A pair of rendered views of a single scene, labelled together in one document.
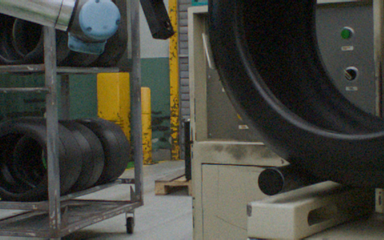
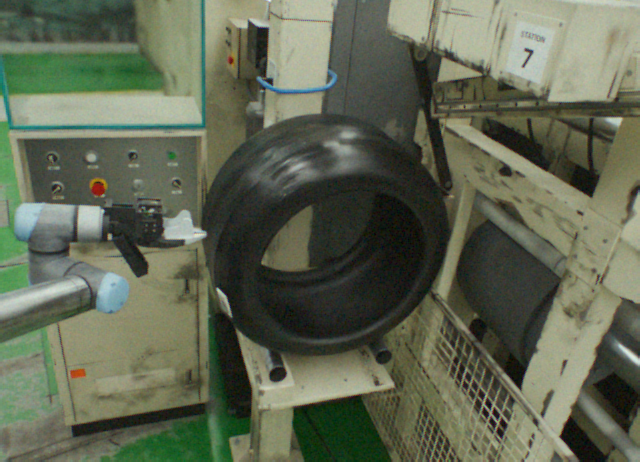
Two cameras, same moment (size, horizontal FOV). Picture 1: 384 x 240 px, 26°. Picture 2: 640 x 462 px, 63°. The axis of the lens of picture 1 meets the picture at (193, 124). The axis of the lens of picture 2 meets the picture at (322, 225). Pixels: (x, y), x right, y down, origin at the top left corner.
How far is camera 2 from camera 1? 1.22 m
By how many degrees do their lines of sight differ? 58
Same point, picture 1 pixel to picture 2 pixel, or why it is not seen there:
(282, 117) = (290, 339)
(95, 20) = (114, 302)
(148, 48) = not seen: outside the picture
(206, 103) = not seen: hidden behind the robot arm
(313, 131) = (311, 343)
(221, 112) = not seen: hidden behind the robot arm
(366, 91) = (188, 193)
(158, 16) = (140, 259)
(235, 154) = (81, 250)
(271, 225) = (278, 396)
